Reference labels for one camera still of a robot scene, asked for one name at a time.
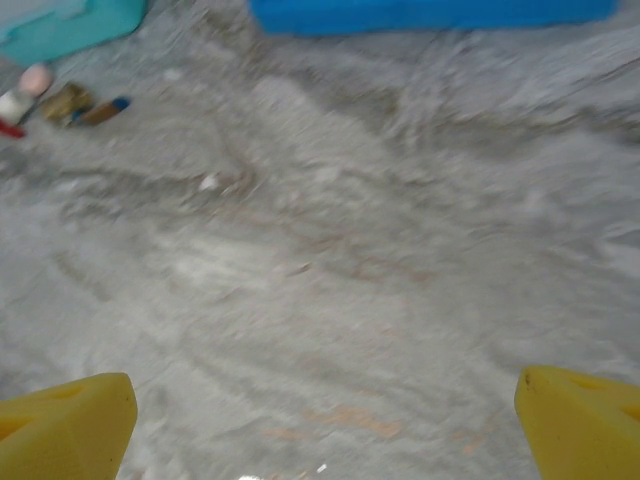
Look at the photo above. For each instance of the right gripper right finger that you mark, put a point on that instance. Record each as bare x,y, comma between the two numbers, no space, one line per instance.
585,430

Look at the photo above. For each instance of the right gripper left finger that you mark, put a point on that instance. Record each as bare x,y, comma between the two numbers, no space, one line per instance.
65,430

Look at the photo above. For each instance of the blue divided plastic bin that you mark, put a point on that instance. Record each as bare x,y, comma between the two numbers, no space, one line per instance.
425,15

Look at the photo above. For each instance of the brass pipe fitting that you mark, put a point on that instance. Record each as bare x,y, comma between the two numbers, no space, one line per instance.
67,100

